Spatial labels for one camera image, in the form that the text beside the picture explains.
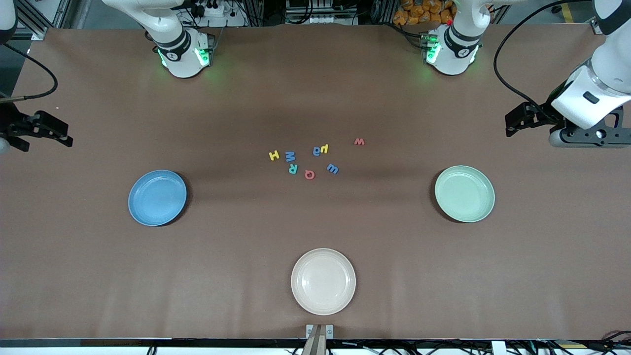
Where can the blue foam uppercase M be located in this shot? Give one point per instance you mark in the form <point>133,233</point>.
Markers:
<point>290,157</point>

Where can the grey metal rack device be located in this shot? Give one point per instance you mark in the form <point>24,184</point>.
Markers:
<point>320,10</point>

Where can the aluminium frame post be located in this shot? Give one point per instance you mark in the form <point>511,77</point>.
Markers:
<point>597,28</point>
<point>29,22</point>

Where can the blue foam lowercase m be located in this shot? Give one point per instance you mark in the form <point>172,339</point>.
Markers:
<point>333,169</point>

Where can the beige plate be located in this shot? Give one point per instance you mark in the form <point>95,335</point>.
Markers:
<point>323,281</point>

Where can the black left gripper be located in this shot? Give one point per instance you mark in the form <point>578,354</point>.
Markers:
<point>545,115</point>

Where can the green plate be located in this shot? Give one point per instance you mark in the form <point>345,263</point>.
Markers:
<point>473,207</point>

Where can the white paper tag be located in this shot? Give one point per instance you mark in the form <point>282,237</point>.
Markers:
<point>499,348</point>

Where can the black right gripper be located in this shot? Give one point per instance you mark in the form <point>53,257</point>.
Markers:
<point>10,122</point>

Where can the white power strip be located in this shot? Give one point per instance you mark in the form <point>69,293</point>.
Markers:
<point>212,9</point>

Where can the pink foam letter Q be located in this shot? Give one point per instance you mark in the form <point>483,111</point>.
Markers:
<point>306,175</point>

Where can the blue plate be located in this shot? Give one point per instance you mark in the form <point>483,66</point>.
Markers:
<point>148,207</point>

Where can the green foam letter R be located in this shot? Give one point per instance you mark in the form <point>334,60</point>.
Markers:
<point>293,169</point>

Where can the orange bagged items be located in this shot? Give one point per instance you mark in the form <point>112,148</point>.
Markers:
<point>419,12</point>

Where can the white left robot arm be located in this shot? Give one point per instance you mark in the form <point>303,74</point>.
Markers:
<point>456,61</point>

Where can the yellow foam letter H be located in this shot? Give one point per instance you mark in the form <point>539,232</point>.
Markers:
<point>274,155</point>

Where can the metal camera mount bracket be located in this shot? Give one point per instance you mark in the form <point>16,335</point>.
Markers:
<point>319,340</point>

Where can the table cover mat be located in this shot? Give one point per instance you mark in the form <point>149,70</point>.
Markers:
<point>315,222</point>

